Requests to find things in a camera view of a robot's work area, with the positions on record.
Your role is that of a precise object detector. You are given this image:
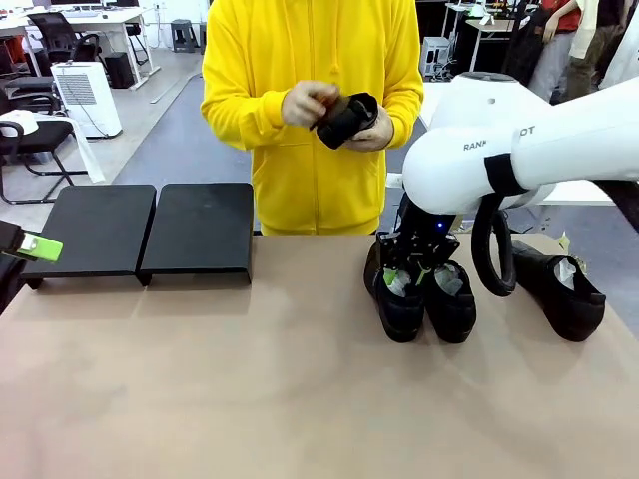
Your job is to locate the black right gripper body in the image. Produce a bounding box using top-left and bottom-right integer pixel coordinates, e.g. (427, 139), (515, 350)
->
(397, 192), (460, 241)

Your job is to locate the black leather shoe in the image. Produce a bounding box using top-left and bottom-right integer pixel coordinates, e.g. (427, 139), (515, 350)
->
(511, 239), (608, 343)
(422, 258), (478, 344)
(362, 243), (426, 344)
(309, 92), (380, 151)

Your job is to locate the brown shoe brush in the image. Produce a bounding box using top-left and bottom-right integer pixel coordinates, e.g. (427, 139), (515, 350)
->
(319, 94), (353, 119)

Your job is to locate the person's right forearm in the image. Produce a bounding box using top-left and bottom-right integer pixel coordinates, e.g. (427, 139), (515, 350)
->
(200, 87), (296, 151)

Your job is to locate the person's left forearm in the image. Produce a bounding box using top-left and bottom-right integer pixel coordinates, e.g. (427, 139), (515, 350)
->
(383, 74), (425, 150)

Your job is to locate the black metal shoe stand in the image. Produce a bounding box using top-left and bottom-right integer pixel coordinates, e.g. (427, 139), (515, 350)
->
(20, 184), (158, 290)
(135, 182), (256, 288)

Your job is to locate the person's left hand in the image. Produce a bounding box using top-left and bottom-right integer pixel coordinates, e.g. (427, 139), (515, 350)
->
(343, 104), (395, 154)

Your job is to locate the person's right hand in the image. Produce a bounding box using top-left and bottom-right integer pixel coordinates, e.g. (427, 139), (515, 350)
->
(281, 81), (343, 129)

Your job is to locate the yellow hoodie torso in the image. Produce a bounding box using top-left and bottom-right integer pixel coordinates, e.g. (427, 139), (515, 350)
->
(200, 0), (425, 237)

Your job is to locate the black office chair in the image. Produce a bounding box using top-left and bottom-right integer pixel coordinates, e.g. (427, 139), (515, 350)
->
(27, 12), (104, 69)
(0, 112), (90, 206)
(0, 74), (64, 117)

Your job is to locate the white plastic bag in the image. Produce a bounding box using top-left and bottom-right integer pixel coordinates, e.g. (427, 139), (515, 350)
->
(64, 115), (107, 185)

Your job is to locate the white cap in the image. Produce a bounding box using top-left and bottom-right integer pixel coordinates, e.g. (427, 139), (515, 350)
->
(0, 109), (42, 139)

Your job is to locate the white table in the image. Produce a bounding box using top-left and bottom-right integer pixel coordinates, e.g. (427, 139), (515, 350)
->
(419, 82), (616, 209)

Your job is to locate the white dehumidifier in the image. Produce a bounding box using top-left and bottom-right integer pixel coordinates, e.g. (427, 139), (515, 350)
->
(51, 60), (124, 140)

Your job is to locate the white computer case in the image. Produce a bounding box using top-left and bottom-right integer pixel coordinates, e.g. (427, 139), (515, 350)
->
(420, 36), (453, 80)

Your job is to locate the black draped desk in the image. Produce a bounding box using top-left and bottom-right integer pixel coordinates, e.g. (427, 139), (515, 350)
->
(443, 2), (530, 84)

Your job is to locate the black computer tower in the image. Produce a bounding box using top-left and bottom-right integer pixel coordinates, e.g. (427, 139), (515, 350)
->
(103, 51), (136, 90)

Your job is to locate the person in red top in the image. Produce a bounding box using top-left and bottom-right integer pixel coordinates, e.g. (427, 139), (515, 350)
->
(528, 0), (584, 104)

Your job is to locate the white office desk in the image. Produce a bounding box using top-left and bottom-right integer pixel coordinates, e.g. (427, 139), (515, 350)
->
(0, 5), (162, 92)

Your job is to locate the person in cream top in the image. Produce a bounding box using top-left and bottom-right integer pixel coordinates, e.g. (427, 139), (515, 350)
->
(566, 0), (625, 104)

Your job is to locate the grey plastic stool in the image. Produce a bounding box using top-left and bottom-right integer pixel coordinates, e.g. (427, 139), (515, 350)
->
(171, 18), (196, 54)

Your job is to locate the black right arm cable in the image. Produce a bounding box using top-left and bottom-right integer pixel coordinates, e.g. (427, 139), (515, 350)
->
(471, 178), (639, 299)

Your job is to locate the black velcro strap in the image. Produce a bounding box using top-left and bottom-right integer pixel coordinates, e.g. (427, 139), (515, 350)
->
(482, 153), (530, 196)

